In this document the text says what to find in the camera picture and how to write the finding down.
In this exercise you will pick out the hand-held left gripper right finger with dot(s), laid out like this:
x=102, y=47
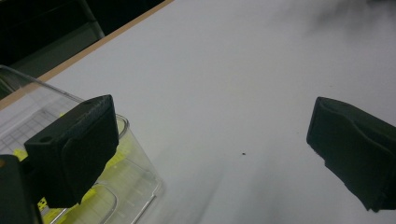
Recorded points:
x=358, y=149

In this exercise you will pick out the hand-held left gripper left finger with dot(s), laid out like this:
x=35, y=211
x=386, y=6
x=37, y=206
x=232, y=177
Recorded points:
x=77, y=146

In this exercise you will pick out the yellow shuttlecock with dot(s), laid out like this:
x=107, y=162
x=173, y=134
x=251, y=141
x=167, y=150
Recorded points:
x=120, y=152

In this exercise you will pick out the clear plastic container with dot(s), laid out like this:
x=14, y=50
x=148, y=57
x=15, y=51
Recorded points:
x=137, y=174

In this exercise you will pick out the white table board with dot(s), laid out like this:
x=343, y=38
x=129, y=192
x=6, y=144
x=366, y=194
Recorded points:
x=218, y=77

